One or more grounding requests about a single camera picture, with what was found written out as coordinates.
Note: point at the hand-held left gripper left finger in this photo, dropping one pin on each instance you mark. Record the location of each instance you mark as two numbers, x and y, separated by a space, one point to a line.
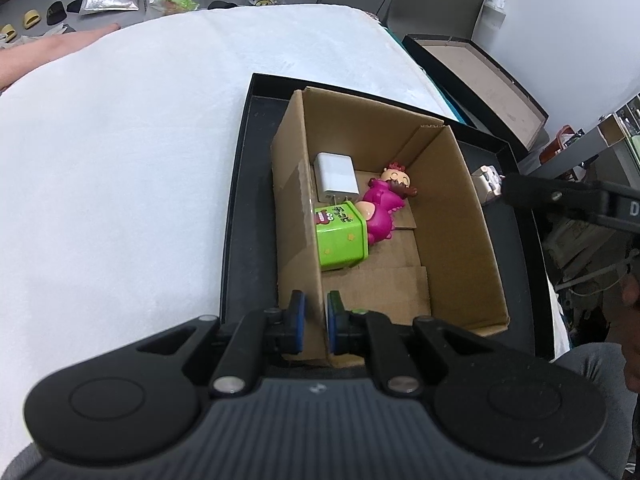
298 322

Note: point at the black tray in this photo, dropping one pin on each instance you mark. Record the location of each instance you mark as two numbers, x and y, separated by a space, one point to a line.
250 220

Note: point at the silver foil bag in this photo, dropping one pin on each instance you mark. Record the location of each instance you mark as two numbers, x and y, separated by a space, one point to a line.
110 1

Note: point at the green yellow snack bag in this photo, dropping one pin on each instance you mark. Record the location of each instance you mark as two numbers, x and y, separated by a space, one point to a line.
175 1

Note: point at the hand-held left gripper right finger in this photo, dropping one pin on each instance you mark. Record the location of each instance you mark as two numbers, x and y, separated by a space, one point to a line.
332 325

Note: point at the small red bow figurine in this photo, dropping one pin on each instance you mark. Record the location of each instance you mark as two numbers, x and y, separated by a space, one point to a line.
395 176

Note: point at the white charger plug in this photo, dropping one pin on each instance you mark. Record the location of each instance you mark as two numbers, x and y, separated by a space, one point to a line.
335 175

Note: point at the white pink cube toy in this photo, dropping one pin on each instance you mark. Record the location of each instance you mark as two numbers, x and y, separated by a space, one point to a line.
486 182

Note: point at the black slipper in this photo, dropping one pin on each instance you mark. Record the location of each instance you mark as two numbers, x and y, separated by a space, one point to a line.
76 3
57 12

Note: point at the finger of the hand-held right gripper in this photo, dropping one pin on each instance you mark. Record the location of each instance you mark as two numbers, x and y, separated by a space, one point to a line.
550 195

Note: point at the black box lid brown inside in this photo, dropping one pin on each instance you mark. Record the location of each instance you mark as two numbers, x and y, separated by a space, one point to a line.
480 80

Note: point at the person's right forearm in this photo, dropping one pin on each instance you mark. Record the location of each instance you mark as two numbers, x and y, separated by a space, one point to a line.
625 330

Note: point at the green cube tin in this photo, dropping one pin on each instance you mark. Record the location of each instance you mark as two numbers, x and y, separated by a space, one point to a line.
340 237

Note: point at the person's bare leg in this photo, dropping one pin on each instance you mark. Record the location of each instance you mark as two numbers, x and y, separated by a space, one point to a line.
45 55

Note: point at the pink dinosaur costume figurine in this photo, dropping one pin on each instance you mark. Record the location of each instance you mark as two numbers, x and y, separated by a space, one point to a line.
382 210

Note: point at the black cap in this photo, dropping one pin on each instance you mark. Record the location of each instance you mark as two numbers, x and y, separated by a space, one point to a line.
221 5

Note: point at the brown cardboard box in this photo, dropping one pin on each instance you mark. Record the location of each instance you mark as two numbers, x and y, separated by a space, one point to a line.
450 240

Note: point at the grey side table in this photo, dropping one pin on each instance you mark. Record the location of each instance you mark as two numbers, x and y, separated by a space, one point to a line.
612 130

